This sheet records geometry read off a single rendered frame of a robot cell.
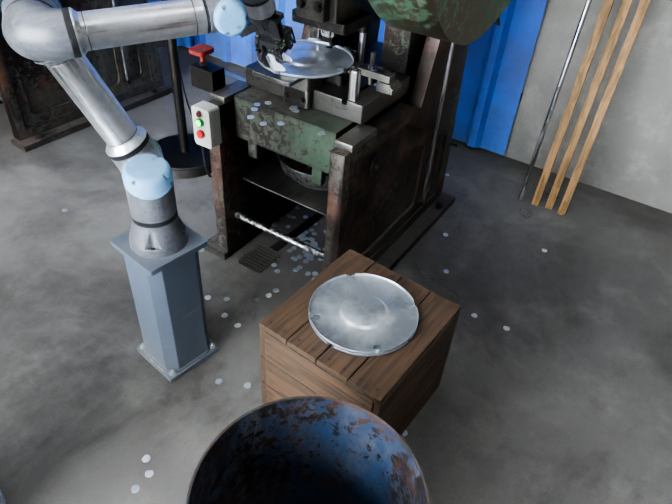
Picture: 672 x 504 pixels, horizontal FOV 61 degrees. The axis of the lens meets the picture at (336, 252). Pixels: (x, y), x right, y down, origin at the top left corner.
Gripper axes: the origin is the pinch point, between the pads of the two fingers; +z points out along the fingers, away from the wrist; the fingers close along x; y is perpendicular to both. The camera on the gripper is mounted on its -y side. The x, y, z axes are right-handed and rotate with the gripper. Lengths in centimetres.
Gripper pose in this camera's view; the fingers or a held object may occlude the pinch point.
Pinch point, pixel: (275, 69)
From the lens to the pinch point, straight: 170.8
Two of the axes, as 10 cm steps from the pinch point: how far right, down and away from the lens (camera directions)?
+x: 5.0, -8.0, 3.4
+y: 8.5, 3.7, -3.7
